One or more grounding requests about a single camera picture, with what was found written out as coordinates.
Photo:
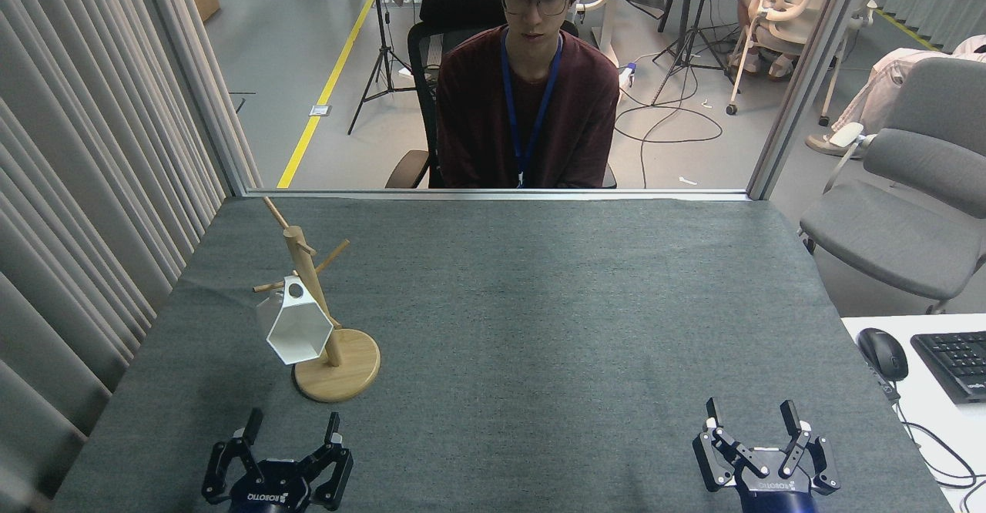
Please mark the floor socket plate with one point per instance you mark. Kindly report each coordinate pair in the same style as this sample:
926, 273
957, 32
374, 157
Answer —
320, 110

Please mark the yellow floor tape line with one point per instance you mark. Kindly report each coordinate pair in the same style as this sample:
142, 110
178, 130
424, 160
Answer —
323, 97

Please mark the seated background person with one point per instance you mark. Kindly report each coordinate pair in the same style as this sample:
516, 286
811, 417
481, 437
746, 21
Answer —
751, 5

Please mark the white wheeled stand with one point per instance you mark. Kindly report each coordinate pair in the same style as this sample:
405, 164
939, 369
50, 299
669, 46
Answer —
605, 28

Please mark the long grey curtain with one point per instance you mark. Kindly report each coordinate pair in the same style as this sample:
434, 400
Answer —
77, 151

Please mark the white wheeled chair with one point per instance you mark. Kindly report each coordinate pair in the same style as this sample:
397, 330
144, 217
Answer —
793, 5

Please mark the silver frame post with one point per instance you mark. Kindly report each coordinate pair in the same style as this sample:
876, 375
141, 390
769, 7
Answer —
801, 82
200, 89

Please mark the black keyboard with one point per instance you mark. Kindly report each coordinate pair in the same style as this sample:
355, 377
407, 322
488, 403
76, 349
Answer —
955, 363

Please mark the dark grey table cloth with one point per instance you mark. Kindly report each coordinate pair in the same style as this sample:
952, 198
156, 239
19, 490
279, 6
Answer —
539, 320

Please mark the wooden cup rack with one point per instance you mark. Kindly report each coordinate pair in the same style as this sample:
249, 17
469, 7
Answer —
343, 378

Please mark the black tripod stand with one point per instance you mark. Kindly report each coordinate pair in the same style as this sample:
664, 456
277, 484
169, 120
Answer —
693, 28
381, 35

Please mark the black computer mouse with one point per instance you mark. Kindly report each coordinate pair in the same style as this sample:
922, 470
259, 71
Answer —
883, 353

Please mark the white hexagonal cup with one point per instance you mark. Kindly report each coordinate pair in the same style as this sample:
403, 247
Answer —
296, 336

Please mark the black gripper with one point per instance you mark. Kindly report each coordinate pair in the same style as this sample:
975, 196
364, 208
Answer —
774, 494
269, 490

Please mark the silver frame rail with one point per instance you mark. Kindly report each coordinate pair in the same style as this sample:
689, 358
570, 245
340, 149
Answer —
462, 192

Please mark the reclining background person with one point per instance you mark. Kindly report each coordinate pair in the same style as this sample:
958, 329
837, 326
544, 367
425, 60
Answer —
878, 89

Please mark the grey padded chair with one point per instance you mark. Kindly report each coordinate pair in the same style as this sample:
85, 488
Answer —
901, 236

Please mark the white chair frame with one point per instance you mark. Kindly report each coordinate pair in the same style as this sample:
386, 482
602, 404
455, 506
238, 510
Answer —
840, 66

